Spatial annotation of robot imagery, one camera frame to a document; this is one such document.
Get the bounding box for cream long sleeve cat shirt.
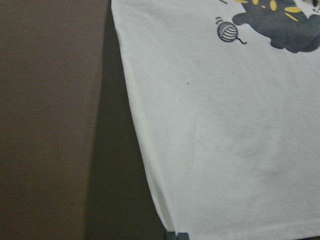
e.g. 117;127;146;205
111;0;320;240

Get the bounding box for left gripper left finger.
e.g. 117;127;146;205
164;231;177;240

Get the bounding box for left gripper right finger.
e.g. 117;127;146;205
176;232;190;240

